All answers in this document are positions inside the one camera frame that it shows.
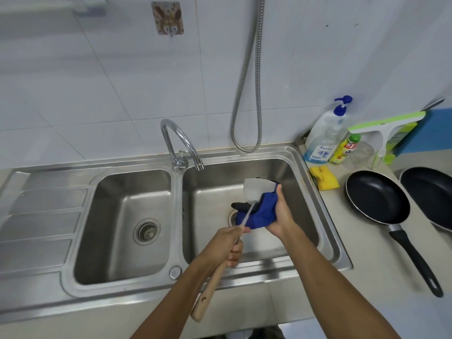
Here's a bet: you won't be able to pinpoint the metal spatula wooden handle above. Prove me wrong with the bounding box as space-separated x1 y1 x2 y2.
190 177 278 323

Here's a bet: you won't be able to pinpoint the chrome faucet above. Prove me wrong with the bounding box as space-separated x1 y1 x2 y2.
160 119 205 172

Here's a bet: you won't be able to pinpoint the metal shower hose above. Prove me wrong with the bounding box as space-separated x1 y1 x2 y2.
231 0 266 153

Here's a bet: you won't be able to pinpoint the small yellow bottle green cap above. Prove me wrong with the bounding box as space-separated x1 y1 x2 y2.
329 133 362 166

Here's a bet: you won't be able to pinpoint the clear pump soap bottle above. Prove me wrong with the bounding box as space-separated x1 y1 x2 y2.
303 96 353 165

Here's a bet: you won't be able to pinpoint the blue microfibre cloth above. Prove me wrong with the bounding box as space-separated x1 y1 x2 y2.
231 181 282 231

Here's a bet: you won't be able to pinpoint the brown adhesive wall hook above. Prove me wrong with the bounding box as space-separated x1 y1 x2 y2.
151 1 185 38

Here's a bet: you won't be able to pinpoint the clear glass cup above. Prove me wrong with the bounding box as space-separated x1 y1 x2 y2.
344 139 375 170

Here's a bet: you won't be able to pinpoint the small black frying pan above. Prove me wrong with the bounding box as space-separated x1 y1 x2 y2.
345 170 444 298

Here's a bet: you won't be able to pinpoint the knife with metal handle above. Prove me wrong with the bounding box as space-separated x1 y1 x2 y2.
422 97 445 112

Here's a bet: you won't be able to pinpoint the green white squeegee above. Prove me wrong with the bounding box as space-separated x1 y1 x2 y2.
347 111 427 166

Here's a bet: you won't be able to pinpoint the person's left forearm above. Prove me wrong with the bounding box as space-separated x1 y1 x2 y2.
129 257 219 339

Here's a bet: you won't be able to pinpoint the medium black frying pan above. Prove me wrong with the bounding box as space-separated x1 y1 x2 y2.
399 167 452 233

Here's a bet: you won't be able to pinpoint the person's right forearm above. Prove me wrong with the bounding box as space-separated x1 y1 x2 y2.
282 229 402 339

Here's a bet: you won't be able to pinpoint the person's camouflage trousers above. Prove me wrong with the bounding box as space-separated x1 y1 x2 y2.
211 324 287 339

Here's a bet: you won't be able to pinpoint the white wall shelf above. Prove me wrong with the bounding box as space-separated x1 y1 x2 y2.
0 0 107 18

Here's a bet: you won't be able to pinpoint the green knife block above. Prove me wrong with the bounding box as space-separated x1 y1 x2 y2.
383 123 417 165

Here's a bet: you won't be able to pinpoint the person's left hand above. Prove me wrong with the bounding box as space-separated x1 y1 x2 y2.
201 226 251 271

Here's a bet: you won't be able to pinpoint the blue cutting board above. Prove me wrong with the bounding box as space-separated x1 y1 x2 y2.
394 108 452 156

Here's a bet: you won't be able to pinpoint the stainless steel double sink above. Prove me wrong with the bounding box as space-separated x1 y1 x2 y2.
0 146 354 323

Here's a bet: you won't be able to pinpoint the yellow sponge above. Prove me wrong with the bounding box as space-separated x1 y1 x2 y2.
309 165 341 191

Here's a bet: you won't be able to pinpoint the person's right hand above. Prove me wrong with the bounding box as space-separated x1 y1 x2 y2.
265 184 301 241

